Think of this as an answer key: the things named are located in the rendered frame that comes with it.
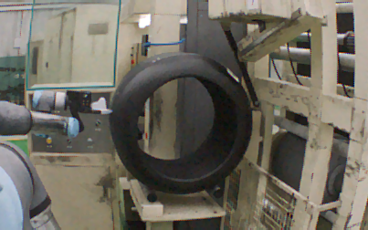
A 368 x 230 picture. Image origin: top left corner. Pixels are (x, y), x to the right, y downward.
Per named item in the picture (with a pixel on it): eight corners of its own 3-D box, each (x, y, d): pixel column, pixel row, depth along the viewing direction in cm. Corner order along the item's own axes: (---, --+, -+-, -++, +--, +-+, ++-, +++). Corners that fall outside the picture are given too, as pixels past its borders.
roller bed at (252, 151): (217, 161, 216) (220, 105, 211) (242, 159, 220) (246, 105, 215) (230, 171, 197) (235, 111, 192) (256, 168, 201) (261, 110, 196)
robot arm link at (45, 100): (33, 109, 152) (36, 89, 153) (55, 112, 155) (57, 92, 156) (31, 109, 144) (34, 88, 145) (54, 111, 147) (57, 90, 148)
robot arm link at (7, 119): (14, 100, 102) (81, 113, 149) (-7, 99, 104) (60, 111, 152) (11, 139, 101) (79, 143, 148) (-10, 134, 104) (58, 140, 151)
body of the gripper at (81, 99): (93, 93, 152) (66, 90, 148) (90, 115, 153) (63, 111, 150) (92, 91, 159) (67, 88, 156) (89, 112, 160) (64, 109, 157)
